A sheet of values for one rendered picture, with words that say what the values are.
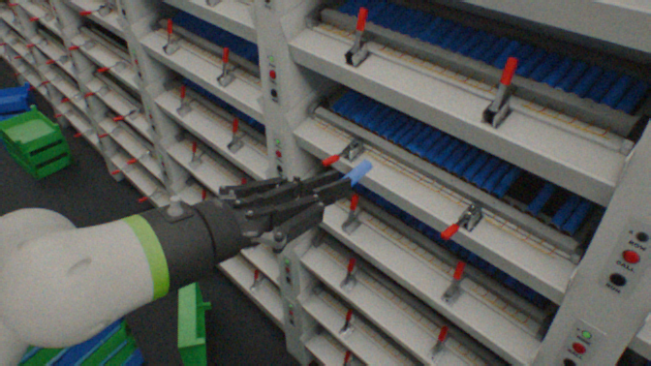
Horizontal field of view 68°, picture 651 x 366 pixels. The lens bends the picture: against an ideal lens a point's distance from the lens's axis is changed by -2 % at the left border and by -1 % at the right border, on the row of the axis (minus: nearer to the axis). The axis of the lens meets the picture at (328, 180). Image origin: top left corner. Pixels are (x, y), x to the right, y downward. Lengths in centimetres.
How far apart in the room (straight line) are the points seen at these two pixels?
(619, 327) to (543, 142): 27
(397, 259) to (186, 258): 59
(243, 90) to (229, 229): 69
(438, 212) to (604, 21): 40
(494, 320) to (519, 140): 39
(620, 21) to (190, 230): 50
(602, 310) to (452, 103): 36
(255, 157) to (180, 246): 80
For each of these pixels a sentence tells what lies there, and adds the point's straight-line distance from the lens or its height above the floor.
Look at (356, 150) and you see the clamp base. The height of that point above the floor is 96.
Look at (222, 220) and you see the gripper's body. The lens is 55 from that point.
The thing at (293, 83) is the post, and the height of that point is 104.
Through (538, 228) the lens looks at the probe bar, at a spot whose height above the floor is 98.
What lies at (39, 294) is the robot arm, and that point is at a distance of 48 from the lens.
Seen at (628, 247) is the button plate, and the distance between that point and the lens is 70.
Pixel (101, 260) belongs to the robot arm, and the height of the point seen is 116.
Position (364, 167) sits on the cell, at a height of 107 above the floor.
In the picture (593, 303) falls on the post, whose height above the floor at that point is 95.
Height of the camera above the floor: 150
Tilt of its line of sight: 38 degrees down
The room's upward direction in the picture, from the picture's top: straight up
